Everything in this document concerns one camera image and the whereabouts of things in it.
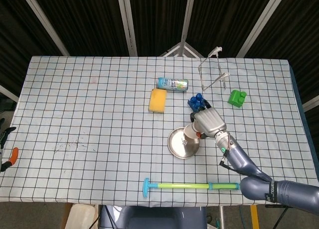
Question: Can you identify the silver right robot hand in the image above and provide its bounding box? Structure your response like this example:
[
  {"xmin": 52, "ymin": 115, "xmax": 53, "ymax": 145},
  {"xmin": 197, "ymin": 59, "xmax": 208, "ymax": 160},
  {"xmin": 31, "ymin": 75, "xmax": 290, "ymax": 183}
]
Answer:
[{"xmin": 189, "ymin": 99, "xmax": 227, "ymax": 140}]

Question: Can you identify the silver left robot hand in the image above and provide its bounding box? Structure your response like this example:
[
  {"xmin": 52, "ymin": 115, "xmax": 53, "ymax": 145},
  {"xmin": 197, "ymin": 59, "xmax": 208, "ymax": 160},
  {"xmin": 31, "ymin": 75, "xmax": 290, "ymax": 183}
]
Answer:
[{"xmin": 0, "ymin": 118, "xmax": 20, "ymax": 172}]

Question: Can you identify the white paper cup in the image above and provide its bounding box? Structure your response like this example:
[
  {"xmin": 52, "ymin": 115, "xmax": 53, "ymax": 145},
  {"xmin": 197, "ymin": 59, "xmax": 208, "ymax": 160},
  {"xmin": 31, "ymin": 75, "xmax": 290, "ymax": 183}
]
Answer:
[{"xmin": 183, "ymin": 123, "xmax": 200, "ymax": 140}]

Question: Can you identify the silver metal bowl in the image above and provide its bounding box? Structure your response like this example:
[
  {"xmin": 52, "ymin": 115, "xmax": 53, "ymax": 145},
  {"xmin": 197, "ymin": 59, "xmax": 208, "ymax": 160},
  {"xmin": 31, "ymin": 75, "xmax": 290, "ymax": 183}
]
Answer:
[{"xmin": 167, "ymin": 127, "xmax": 201, "ymax": 160}]

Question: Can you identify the blue building block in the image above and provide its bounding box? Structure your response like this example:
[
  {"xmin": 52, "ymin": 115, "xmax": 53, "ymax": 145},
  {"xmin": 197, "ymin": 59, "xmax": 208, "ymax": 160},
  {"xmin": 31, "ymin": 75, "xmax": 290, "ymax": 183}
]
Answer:
[{"xmin": 187, "ymin": 93, "xmax": 209, "ymax": 113}]

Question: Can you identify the green building block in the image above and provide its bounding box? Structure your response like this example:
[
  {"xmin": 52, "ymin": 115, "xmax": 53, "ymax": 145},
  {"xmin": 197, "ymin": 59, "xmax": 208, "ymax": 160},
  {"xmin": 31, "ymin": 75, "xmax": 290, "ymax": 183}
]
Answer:
[{"xmin": 227, "ymin": 89, "xmax": 248, "ymax": 109}]

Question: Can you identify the light blue drink can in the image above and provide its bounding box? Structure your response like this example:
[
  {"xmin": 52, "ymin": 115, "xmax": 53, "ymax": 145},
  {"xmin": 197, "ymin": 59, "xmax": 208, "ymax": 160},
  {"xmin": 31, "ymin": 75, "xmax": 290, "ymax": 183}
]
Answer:
[{"xmin": 157, "ymin": 77, "xmax": 189, "ymax": 93}]

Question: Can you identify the yellow sponge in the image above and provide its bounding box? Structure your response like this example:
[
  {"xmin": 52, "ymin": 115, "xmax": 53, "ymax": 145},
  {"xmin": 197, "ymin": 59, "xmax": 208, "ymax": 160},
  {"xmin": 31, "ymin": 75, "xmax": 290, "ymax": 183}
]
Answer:
[{"xmin": 149, "ymin": 88, "xmax": 167, "ymax": 114}]

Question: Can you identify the green and blue water pump toy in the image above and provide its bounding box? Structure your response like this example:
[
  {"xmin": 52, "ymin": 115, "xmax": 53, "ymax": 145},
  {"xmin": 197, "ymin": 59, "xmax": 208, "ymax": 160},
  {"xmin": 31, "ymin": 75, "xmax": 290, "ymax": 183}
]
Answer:
[{"xmin": 143, "ymin": 178, "xmax": 241, "ymax": 199}]

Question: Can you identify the light blue checkered tablecloth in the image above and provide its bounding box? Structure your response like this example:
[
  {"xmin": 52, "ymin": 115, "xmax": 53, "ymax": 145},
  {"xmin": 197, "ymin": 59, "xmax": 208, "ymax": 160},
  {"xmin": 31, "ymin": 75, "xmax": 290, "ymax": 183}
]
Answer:
[{"xmin": 0, "ymin": 55, "xmax": 312, "ymax": 206}]

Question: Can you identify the white plastic jug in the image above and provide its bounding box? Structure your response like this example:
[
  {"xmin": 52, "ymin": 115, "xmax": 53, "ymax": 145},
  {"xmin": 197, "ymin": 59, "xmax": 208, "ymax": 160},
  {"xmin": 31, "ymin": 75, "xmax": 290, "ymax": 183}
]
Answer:
[{"xmin": 65, "ymin": 203, "xmax": 97, "ymax": 229}]

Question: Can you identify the blue-grey robot torso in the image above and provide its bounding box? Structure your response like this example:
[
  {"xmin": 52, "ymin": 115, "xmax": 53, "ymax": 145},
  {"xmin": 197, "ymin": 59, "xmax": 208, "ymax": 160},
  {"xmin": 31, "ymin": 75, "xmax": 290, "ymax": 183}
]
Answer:
[{"xmin": 99, "ymin": 205, "xmax": 207, "ymax": 229}]

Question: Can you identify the black curtain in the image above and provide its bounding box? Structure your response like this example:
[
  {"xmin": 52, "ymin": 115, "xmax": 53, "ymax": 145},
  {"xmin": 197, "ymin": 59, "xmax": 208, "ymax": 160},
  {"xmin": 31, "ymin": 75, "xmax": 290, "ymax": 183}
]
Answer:
[{"xmin": 0, "ymin": 0, "xmax": 319, "ymax": 110}]

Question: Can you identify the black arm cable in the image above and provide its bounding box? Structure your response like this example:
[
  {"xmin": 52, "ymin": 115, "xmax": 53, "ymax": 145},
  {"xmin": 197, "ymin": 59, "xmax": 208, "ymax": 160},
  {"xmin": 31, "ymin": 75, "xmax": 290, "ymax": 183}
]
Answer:
[{"xmin": 219, "ymin": 149, "xmax": 273, "ymax": 184}]

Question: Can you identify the white aluminium frame post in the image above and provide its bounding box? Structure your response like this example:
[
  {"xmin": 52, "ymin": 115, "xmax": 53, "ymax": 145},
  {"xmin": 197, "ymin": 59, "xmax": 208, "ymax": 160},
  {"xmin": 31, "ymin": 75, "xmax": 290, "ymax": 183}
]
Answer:
[
  {"xmin": 236, "ymin": 0, "xmax": 285, "ymax": 58},
  {"xmin": 178, "ymin": 0, "xmax": 198, "ymax": 44},
  {"xmin": 116, "ymin": 0, "xmax": 139, "ymax": 57},
  {"xmin": 19, "ymin": 0, "xmax": 71, "ymax": 57},
  {"xmin": 302, "ymin": 94, "xmax": 319, "ymax": 113},
  {"xmin": 0, "ymin": 84, "xmax": 20, "ymax": 103}
]

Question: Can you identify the white triangular frame brace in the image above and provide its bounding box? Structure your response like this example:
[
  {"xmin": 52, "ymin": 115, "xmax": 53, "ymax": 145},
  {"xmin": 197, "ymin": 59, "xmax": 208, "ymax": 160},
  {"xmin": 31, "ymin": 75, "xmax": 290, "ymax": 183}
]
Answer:
[{"xmin": 159, "ymin": 41, "xmax": 205, "ymax": 58}]

